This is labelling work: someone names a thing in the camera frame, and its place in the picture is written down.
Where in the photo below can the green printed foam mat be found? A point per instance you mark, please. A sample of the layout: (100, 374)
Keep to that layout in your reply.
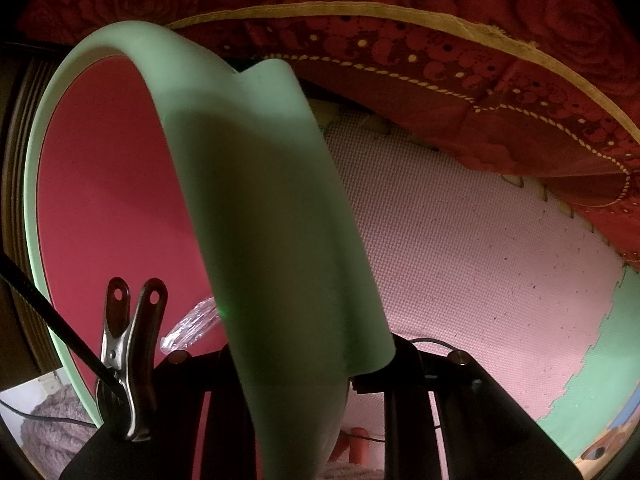
(615, 360)

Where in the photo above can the red bedspread with yellow trim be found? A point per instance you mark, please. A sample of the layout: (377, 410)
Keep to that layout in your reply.
(450, 85)

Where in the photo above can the purple fuzzy blanket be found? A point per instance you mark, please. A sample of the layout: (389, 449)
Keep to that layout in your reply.
(50, 445)

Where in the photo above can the green rimmed red plastic bin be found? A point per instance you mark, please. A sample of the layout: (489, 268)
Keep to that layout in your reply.
(260, 185)

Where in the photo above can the brown wooden cabinet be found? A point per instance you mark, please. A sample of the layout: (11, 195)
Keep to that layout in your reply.
(12, 185)

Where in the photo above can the pink foam floor mat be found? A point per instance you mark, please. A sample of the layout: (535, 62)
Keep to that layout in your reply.
(475, 260)

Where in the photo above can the clear plastic wrapper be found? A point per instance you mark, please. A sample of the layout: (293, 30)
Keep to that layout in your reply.
(192, 325)

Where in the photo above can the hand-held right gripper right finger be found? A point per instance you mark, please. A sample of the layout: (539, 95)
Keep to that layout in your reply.
(410, 365)

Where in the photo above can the metal spring clip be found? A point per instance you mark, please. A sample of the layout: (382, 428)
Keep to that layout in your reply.
(112, 355)

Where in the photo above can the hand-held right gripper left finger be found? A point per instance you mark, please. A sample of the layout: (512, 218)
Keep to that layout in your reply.
(225, 375)

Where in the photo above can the red plastic object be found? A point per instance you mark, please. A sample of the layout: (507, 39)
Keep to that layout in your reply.
(357, 447)

